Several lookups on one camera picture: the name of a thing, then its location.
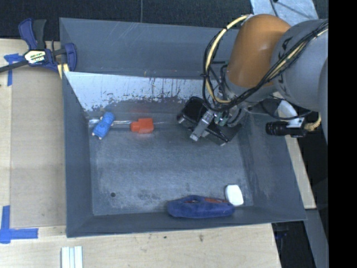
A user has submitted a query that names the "grey metal bin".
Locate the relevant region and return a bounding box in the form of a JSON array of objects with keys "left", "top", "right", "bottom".
[{"left": 59, "top": 17, "right": 308, "bottom": 238}]

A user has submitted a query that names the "pale wood flat board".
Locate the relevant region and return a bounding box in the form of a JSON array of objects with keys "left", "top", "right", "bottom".
[{"left": 9, "top": 65, "right": 67, "bottom": 229}]

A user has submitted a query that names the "red-orange plastic block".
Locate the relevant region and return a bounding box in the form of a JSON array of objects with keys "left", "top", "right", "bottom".
[{"left": 130, "top": 117, "right": 155, "bottom": 135}]

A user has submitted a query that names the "white oval soap bar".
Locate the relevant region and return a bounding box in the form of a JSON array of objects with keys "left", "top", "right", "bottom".
[{"left": 225, "top": 184, "right": 245, "bottom": 207}]

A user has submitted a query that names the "blue toy car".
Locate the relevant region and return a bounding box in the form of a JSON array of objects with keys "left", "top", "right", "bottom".
[{"left": 91, "top": 111, "right": 116, "bottom": 141}]

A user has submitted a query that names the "blue plush cloth toy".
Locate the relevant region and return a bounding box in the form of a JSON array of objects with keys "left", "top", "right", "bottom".
[{"left": 166, "top": 194, "right": 236, "bottom": 219}]

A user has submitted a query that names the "black cylinder on white bracket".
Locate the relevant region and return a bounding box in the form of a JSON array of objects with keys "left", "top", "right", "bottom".
[{"left": 265, "top": 93, "right": 309, "bottom": 138}]

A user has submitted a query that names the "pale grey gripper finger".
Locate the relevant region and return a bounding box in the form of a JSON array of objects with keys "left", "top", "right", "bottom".
[{"left": 190, "top": 111, "right": 215, "bottom": 142}]

